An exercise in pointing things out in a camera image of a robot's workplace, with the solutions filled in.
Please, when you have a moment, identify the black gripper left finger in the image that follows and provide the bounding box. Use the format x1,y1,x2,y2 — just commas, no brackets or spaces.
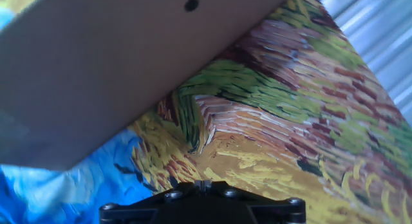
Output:
98,180,203,224

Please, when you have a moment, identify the brown cardboard box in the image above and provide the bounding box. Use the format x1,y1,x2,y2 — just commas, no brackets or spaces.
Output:
0,0,294,172

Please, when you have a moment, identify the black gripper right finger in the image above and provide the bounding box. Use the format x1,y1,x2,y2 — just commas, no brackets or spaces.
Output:
211,180,306,224

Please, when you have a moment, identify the painting print cloth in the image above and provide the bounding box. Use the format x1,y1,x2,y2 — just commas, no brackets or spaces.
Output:
0,0,412,224

